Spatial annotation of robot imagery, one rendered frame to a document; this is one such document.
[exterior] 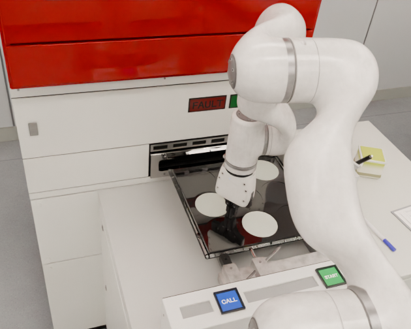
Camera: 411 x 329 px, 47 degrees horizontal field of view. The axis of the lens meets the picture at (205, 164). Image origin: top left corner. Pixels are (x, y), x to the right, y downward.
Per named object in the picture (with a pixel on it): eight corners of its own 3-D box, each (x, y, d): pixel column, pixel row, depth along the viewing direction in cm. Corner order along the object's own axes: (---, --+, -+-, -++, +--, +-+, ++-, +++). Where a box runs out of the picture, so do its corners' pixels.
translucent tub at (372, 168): (351, 161, 149) (358, 143, 145) (376, 165, 149) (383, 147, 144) (354, 177, 143) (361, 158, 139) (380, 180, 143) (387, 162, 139)
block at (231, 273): (221, 271, 121) (222, 264, 119) (233, 269, 122) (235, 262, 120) (232, 297, 115) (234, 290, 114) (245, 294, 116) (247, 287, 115)
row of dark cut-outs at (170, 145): (150, 151, 146) (150, 144, 145) (278, 134, 160) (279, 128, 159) (150, 151, 146) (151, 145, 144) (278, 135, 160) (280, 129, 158)
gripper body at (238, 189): (215, 162, 123) (211, 194, 130) (249, 179, 119) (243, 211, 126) (231, 149, 128) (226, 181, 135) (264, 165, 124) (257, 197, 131)
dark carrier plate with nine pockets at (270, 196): (173, 170, 148) (173, 169, 148) (272, 156, 159) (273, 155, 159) (209, 254, 124) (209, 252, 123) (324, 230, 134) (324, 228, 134)
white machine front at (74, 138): (29, 194, 145) (8, 77, 120) (271, 160, 170) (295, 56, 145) (30, 202, 142) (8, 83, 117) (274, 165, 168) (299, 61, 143)
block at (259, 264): (250, 266, 124) (252, 258, 122) (261, 263, 125) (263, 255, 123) (262, 290, 118) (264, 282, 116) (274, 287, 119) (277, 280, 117)
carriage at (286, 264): (216, 279, 123) (218, 272, 121) (338, 252, 134) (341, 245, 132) (228, 305, 117) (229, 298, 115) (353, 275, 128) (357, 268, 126)
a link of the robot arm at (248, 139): (259, 149, 126) (224, 146, 125) (267, 106, 118) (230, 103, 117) (262, 169, 119) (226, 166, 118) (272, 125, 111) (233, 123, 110)
